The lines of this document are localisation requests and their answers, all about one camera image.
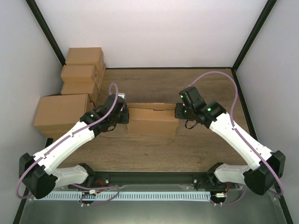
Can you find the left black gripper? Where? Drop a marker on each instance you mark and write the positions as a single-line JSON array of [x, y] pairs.
[[125, 120]]

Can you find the black frame post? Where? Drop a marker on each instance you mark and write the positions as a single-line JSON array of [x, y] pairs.
[[254, 32], [46, 30]]

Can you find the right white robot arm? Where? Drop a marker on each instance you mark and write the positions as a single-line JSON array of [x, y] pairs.
[[262, 163]]

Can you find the light blue slotted cable duct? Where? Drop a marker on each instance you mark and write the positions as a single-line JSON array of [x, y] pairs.
[[196, 196]]

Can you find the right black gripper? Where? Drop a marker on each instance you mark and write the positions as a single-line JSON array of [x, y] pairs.
[[178, 113]]

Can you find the large front cardboard box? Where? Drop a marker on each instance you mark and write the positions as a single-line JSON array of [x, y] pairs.
[[61, 112]]

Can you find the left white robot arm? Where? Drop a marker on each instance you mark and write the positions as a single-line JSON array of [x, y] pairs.
[[40, 173]]

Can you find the left black frame post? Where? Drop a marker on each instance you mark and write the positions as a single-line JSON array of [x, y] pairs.
[[46, 30]]

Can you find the right black frame post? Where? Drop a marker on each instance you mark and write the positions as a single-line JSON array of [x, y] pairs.
[[254, 32]]

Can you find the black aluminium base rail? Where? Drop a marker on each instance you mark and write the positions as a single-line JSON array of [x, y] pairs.
[[199, 180]]

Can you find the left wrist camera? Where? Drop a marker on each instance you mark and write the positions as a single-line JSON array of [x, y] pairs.
[[123, 95]]

